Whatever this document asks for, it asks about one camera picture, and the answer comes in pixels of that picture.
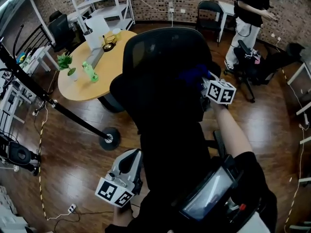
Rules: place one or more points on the person's black shirt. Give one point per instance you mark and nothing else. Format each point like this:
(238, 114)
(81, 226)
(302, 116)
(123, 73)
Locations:
(158, 212)

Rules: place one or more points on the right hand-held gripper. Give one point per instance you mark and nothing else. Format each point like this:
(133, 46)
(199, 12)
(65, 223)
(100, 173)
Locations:
(219, 92)

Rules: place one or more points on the round wooden table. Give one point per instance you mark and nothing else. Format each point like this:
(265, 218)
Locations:
(109, 67)

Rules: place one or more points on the black mesh chair headrest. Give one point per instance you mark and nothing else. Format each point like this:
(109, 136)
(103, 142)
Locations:
(167, 47)

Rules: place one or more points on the ceiling light panel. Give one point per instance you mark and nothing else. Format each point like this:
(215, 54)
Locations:
(14, 1)

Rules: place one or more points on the white shade brass lamp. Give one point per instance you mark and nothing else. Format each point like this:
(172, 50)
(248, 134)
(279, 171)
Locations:
(96, 30)

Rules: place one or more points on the grey box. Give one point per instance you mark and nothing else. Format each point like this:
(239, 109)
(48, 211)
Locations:
(94, 57)

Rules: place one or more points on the white wall outlet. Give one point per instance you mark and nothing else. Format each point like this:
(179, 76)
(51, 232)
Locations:
(182, 10)

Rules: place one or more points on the reclined black office chair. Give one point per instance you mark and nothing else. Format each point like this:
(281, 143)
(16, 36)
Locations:
(267, 67)

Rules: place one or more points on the white power strip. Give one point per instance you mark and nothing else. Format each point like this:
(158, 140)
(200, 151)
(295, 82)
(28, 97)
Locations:
(72, 208)
(36, 112)

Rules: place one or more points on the person's left forearm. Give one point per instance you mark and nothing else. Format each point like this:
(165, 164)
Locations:
(121, 216)

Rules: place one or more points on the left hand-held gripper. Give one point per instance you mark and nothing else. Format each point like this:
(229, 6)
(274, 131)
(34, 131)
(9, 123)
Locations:
(121, 178)

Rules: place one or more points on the black chair armrest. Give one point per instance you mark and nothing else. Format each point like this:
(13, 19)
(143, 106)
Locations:
(218, 142)

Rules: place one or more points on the black chest-mounted screen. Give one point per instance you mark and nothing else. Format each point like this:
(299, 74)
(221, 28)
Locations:
(209, 198)

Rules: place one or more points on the person's right forearm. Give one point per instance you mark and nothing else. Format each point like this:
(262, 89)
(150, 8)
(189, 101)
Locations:
(230, 130)

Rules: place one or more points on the spare grey gripper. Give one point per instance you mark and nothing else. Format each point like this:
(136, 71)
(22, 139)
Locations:
(253, 54)

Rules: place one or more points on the black folding chair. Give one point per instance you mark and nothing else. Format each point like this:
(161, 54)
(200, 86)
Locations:
(209, 13)

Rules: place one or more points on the white frame desk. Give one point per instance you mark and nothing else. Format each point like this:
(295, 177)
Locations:
(300, 79)

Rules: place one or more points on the white plastic chairs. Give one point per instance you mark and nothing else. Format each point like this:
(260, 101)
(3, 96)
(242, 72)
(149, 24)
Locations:
(9, 217)

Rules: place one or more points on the black coat rack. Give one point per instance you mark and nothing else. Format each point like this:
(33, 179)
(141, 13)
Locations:
(73, 120)

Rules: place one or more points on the cluttered white desk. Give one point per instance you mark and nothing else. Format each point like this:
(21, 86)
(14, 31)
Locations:
(14, 93)

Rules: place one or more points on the green plastic bottle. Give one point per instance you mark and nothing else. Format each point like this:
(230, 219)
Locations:
(90, 71)

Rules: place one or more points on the black mesh office chair back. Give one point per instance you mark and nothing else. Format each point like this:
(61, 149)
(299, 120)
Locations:
(150, 98)

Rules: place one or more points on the small potted green plant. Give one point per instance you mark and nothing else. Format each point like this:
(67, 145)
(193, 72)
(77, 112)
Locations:
(64, 62)

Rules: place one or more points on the black chair seat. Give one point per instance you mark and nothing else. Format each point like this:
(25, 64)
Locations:
(170, 149)

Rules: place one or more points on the blue cloth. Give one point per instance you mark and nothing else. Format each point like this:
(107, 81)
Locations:
(194, 75)

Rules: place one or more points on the black floor equipment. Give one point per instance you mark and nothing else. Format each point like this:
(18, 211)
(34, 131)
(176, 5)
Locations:
(19, 154)

